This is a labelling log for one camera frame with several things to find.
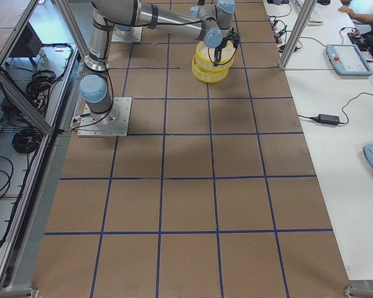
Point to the person forearm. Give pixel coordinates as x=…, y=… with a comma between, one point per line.
x=363, y=18

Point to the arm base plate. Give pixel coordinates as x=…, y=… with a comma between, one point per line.
x=116, y=124

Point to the aluminium frame post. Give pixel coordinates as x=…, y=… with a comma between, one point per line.
x=298, y=28

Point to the teach pendant tablet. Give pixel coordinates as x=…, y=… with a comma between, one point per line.
x=347, y=60

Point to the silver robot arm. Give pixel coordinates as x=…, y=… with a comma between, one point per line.
x=123, y=21

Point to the black power brick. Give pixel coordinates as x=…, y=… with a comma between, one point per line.
x=326, y=119

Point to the yellow steamer layer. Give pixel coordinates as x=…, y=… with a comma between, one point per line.
x=205, y=57
x=206, y=76

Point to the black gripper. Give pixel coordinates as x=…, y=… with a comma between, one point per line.
x=219, y=48

